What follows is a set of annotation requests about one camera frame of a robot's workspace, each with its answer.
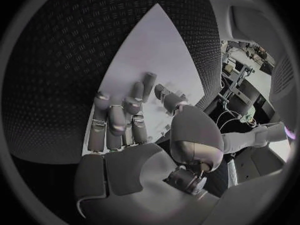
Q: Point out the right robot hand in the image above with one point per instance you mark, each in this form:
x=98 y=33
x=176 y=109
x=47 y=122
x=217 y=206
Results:
x=131 y=172

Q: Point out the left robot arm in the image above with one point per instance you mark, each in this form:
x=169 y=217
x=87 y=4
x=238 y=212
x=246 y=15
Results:
x=236 y=142

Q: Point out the metal frame stand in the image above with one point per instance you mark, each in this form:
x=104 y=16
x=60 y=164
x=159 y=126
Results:
x=236 y=82

